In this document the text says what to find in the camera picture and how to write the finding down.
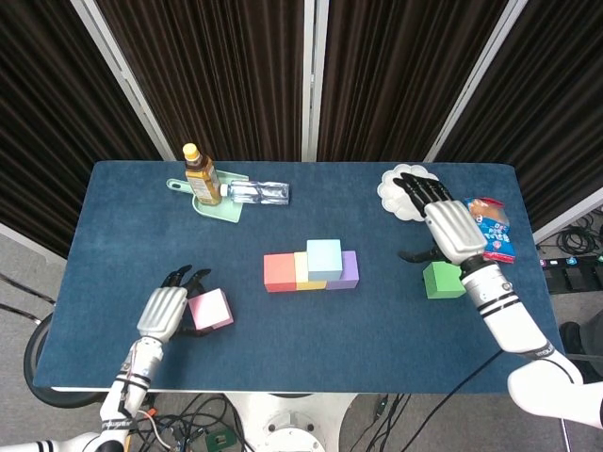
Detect dark pleated partition panel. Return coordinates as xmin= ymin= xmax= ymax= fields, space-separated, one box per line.
xmin=318 ymin=0 xmax=510 ymax=162
xmin=435 ymin=0 xmax=603 ymax=232
xmin=0 ymin=0 xmax=161 ymax=258
xmin=96 ymin=0 xmax=307 ymax=162

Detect white partition post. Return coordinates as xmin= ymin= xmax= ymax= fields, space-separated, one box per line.
xmin=301 ymin=0 xmax=330 ymax=162
xmin=423 ymin=0 xmax=527 ymax=162
xmin=70 ymin=0 xmax=178 ymax=162

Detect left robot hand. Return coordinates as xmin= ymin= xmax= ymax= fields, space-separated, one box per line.
xmin=136 ymin=265 xmax=213 ymax=343

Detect mint green plastic scoop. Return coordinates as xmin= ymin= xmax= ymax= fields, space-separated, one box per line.
xmin=165 ymin=169 xmax=250 ymax=223

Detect red cube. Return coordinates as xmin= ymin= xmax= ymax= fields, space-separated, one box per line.
xmin=263 ymin=253 xmax=299 ymax=294

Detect purple cube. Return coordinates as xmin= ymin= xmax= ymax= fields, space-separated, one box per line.
xmin=325 ymin=250 xmax=361 ymax=290

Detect yellow tea bottle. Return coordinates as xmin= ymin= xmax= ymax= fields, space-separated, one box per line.
xmin=182 ymin=142 xmax=222 ymax=208

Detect pink white cube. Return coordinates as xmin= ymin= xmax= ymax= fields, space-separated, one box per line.
xmin=187 ymin=288 xmax=235 ymax=331

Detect coiled black cables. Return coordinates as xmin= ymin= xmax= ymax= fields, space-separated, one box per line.
xmin=558 ymin=206 xmax=603 ymax=255

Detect white floor cable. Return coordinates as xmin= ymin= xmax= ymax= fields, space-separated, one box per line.
xmin=140 ymin=409 xmax=180 ymax=452

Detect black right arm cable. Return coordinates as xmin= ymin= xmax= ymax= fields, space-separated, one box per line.
xmin=404 ymin=347 xmax=505 ymax=452

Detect green circuit board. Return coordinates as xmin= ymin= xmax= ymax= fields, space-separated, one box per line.
xmin=205 ymin=430 xmax=235 ymax=451

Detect blue snack bag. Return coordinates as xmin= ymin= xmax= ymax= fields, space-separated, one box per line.
xmin=463 ymin=196 xmax=515 ymax=265

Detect yellow cube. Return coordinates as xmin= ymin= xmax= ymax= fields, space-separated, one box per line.
xmin=294 ymin=251 xmax=328 ymax=291

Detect clear water bottle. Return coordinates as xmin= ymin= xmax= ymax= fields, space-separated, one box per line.
xmin=219 ymin=179 xmax=291 ymax=206

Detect light blue cube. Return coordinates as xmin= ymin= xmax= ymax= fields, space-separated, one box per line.
xmin=306 ymin=238 xmax=343 ymax=283

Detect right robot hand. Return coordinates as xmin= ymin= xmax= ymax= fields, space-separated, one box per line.
xmin=393 ymin=172 xmax=489 ymax=266

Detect blue fabric table cover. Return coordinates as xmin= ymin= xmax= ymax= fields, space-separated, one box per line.
xmin=32 ymin=160 xmax=576 ymax=395

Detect green cube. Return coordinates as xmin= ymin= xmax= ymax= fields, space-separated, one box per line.
xmin=422 ymin=261 xmax=467 ymax=300

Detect white flower paint palette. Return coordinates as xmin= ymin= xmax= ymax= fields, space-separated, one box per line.
xmin=376 ymin=163 xmax=442 ymax=222

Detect black floor cable bundle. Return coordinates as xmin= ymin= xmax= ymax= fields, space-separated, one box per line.
xmin=140 ymin=394 xmax=246 ymax=452

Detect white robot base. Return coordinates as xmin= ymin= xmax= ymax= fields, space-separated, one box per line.
xmin=225 ymin=393 xmax=359 ymax=452

